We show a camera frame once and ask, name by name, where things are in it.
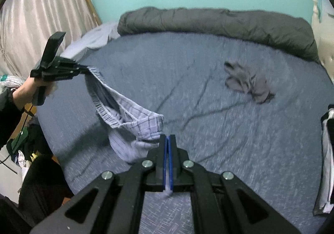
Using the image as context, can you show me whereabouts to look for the light blue plaid shorts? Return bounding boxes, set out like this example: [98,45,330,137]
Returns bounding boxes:
[85,66,164,164]

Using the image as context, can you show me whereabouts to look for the white folded clothes stack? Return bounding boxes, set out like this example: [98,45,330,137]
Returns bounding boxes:
[313,104,333,215]

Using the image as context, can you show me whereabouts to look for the person's left hand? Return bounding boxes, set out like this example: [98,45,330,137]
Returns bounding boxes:
[13,77,56,110]

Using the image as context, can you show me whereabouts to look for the light grey sheet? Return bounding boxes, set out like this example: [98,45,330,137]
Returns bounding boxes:
[60,21,120,61]

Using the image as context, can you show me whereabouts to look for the dark grey garment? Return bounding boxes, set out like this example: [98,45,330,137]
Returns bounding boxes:
[224,61,275,104]

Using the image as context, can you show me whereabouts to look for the dark grey rolled duvet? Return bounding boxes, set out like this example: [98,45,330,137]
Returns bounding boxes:
[117,6,320,62]

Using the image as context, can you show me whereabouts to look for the cream tufted headboard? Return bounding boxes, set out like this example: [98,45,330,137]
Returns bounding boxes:
[311,0,334,82]

